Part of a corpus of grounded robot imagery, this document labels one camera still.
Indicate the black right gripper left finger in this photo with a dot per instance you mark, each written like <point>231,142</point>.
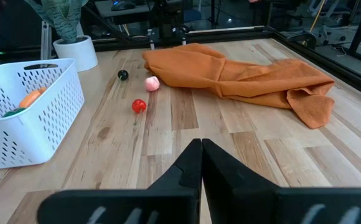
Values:
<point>168,205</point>

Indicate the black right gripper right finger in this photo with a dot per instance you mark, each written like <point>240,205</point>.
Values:
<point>246,202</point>

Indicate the orange sliced toy vegetable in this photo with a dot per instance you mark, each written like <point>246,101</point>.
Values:
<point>31,98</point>

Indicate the green toy pepper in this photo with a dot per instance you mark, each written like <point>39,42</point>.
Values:
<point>14,112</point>

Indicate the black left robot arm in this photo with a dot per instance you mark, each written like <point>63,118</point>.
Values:
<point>169,18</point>

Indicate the small red toy tomato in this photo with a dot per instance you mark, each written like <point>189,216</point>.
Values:
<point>139,106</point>

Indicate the orange cloth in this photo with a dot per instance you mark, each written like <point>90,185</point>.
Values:
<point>246,81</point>

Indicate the pale pink toy fruit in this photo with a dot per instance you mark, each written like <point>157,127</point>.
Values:
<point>152,83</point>

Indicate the small black toy berry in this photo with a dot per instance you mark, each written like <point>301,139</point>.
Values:
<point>123,75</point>

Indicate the white perforated plastic basket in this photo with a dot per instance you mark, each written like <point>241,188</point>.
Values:
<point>59,102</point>

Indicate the snake plant in white pot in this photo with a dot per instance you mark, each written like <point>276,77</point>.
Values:
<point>76,53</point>

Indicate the dark grey desk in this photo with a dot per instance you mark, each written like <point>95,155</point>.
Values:
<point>118,13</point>

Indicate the silver aluminium strut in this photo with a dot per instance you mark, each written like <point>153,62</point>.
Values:
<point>45,40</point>

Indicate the black computer mouse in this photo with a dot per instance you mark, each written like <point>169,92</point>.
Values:
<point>123,5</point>

